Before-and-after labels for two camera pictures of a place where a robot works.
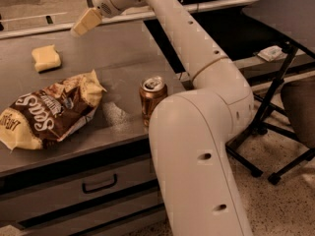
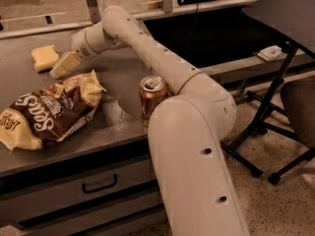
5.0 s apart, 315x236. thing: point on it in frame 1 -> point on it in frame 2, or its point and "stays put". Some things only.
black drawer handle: [100, 187] stays put
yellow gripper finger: [87, 23] -> [64, 66]
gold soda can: [153, 88] stays put
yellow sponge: [46, 58] stays put
